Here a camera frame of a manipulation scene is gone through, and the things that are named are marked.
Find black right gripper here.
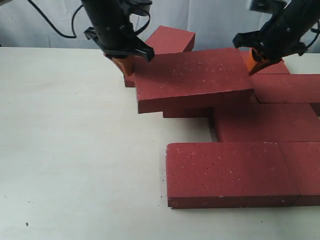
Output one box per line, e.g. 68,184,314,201
232,0,320,76

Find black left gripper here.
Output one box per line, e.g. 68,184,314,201
82,0,155,76

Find red brick under leaning brick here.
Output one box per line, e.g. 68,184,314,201
123,74,136,88

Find red back row right brick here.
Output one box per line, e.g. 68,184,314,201
239,51,291,75

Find red third row right brick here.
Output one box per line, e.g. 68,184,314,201
251,74,320,116

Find red second row brick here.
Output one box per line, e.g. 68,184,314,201
213,103,320,142

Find white fabric backdrop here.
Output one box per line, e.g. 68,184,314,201
0,0,271,50

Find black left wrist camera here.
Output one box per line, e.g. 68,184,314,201
125,0,153,16

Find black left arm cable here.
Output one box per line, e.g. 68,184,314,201
27,0,151,40

